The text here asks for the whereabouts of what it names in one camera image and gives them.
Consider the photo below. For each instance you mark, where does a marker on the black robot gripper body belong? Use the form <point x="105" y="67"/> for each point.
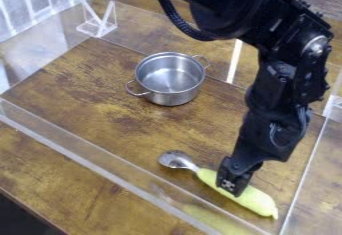
<point x="267" y="138"/>

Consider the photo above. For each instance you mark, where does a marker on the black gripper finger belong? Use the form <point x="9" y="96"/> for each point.
<point x="231" y="183"/>

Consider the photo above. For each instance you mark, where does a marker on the green handled metal spoon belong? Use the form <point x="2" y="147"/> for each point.
<point x="252" y="199"/>

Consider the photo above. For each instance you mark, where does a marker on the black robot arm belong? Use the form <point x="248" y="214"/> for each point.
<point x="291" y="37"/>

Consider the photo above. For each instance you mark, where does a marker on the small steel pot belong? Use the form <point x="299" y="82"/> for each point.
<point x="168" y="78"/>

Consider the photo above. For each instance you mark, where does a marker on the clear acrylic enclosure panel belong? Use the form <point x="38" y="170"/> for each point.
<point x="149" y="187"/>

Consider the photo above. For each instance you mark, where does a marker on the clear acrylic bracket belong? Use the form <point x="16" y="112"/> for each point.
<point x="97" y="26"/>

